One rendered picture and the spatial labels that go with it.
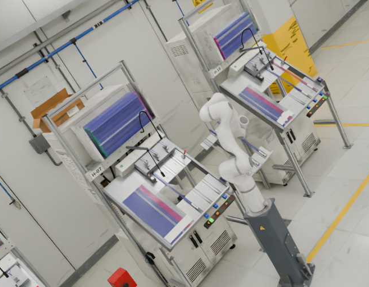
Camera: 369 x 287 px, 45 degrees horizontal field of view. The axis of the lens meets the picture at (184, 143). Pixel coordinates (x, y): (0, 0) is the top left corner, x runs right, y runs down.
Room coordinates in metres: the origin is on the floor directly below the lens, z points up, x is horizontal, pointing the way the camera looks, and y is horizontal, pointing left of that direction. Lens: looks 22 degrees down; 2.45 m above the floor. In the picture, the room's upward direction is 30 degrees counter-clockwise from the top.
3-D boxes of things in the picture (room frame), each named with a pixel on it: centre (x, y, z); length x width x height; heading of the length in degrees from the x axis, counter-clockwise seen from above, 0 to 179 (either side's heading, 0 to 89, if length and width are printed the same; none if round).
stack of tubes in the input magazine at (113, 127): (3.35, 0.37, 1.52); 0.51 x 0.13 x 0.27; 120
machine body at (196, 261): (3.42, 0.48, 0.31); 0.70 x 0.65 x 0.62; 120
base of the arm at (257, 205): (2.61, -0.22, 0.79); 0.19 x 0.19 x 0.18
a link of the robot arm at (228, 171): (2.63, -0.19, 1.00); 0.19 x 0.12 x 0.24; 64
